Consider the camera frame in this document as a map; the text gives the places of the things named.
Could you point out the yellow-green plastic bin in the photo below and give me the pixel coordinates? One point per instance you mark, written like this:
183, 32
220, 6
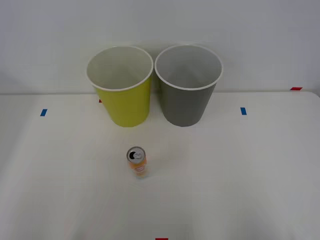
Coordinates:
127, 107

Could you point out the grey plastic bin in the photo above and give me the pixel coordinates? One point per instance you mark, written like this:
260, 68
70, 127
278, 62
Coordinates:
185, 105

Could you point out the orange and white drink can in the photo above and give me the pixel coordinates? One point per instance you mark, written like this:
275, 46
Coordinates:
139, 168

